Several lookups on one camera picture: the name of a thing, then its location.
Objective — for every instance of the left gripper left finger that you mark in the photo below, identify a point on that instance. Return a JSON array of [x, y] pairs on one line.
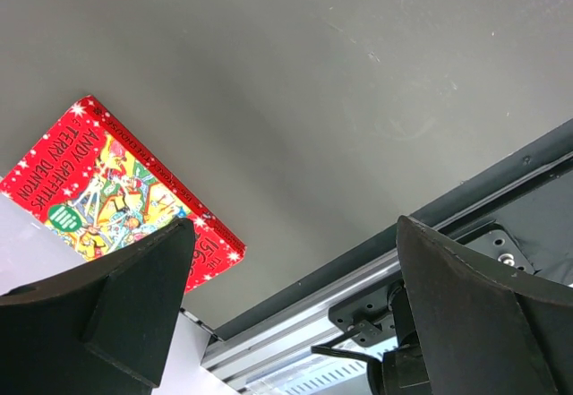
[[104, 327]]

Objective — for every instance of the red illustrated book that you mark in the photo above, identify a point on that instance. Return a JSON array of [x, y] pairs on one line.
[[90, 181]]

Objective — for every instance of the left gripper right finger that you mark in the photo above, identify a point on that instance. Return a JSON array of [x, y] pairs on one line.
[[484, 327]]

